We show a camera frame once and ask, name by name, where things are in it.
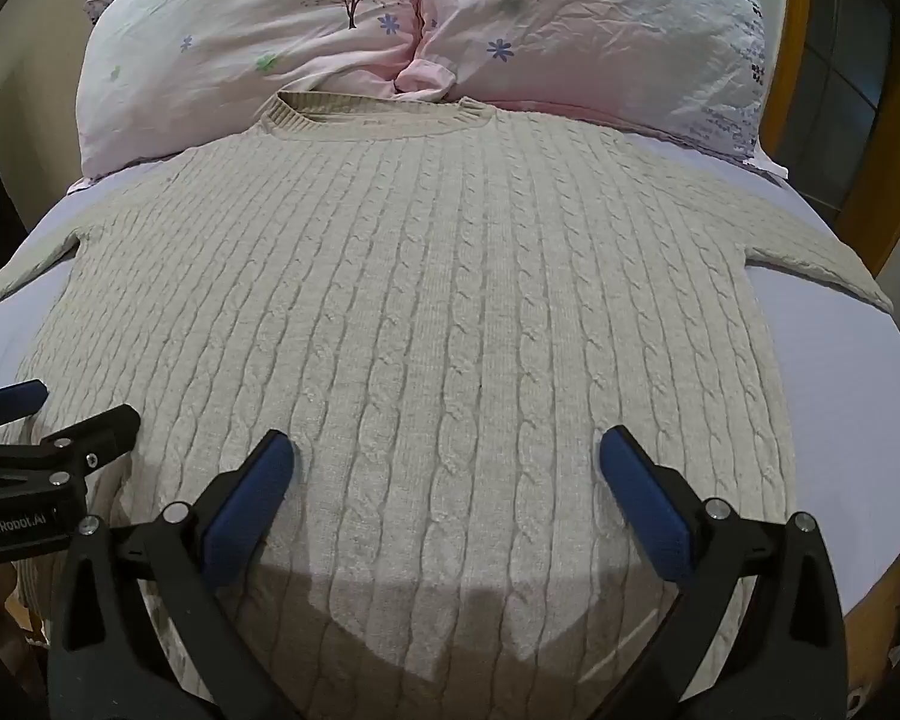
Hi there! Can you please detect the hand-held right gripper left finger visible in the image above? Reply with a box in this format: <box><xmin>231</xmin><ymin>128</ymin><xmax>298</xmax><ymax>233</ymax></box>
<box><xmin>51</xmin><ymin>429</ymin><xmax>301</xmax><ymax>720</ymax></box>

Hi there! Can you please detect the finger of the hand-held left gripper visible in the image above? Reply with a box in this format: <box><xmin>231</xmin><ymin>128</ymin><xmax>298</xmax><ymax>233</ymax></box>
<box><xmin>0</xmin><ymin>380</ymin><xmax>50</xmax><ymax>442</ymax></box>
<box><xmin>0</xmin><ymin>403</ymin><xmax>142</xmax><ymax>475</ymax></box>

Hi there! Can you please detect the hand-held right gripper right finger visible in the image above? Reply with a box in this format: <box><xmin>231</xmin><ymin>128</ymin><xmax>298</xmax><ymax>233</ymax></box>
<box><xmin>597</xmin><ymin>425</ymin><xmax>850</xmax><ymax>720</ymax></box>

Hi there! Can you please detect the beige cable-knit sweater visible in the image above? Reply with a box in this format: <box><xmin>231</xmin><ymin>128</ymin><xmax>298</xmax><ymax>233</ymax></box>
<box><xmin>0</xmin><ymin>88</ymin><xmax>895</xmax><ymax>720</ymax></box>

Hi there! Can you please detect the lavender bed sheet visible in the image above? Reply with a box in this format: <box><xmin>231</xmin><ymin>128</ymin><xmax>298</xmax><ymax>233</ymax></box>
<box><xmin>0</xmin><ymin>109</ymin><xmax>900</xmax><ymax>616</ymax></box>

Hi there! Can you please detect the pink floral pillow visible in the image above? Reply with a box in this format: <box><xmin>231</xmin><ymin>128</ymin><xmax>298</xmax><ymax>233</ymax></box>
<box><xmin>394</xmin><ymin>0</ymin><xmax>767</xmax><ymax>164</ymax></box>
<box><xmin>75</xmin><ymin>0</ymin><xmax>430</xmax><ymax>179</ymax></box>

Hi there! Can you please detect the wooden bed headboard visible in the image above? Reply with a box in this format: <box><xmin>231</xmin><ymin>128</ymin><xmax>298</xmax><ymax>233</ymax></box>
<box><xmin>761</xmin><ymin>0</ymin><xmax>900</xmax><ymax>280</ymax></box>

